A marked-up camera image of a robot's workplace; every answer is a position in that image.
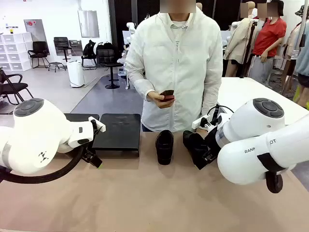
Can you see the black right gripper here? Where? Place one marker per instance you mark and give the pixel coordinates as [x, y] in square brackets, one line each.
[212, 140]

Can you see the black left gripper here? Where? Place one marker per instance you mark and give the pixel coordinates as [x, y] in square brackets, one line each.
[89, 146]

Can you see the black leather loafer shoe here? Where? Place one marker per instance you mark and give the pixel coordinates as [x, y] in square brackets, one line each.
[195, 149]
[164, 147]

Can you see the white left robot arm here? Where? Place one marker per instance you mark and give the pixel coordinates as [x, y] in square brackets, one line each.
[36, 135]

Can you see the person's right forearm white sleeve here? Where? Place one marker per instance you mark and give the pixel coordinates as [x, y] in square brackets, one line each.
[141, 84]

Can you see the person's left forearm white sleeve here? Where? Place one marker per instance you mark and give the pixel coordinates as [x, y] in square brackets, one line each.
[212, 96]

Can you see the small white background robot arm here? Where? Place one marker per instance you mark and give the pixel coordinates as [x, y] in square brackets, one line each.
[131, 29]

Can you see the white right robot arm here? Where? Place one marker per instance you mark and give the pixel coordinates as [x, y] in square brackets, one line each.
[253, 145]

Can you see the person's right hand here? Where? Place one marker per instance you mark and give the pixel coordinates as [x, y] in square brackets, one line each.
[157, 99]

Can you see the white folding table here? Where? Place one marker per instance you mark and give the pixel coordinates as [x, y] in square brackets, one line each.
[241, 89]

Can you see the white air purifier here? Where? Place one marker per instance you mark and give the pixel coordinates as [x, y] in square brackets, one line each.
[75, 72]

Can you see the black low footstool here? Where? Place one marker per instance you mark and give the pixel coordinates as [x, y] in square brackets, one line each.
[56, 65]

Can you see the black quilted bar chair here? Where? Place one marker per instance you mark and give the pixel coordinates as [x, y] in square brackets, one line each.
[107, 59]

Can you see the person in white jacket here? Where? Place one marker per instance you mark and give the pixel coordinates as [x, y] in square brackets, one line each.
[173, 60]

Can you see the black folding chair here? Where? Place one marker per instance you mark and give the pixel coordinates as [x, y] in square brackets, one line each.
[13, 87]

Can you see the black backpack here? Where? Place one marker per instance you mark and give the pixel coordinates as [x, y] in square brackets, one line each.
[89, 49]

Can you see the black bag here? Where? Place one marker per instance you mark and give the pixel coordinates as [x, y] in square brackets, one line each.
[105, 45]

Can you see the black bar stool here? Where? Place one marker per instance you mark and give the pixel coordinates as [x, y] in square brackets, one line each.
[62, 46]

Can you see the black tripod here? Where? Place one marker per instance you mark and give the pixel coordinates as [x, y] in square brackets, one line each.
[248, 48]

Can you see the mannequin in beige coat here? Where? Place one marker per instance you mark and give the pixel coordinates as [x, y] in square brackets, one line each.
[239, 43]

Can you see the black office armchair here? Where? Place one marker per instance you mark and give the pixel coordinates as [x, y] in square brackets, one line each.
[38, 52]

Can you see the white storage drawer cabinet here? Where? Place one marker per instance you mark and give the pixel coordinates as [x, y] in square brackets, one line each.
[14, 50]

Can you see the grey door with red sign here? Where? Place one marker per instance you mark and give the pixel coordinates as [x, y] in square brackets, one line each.
[36, 31]

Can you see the white clothes rack pole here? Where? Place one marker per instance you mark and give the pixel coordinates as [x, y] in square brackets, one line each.
[300, 36]

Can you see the black hat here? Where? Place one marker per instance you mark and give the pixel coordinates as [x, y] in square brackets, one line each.
[303, 10]

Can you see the grey metal wall panel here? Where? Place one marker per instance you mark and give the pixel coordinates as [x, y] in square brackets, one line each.
[88, 23]

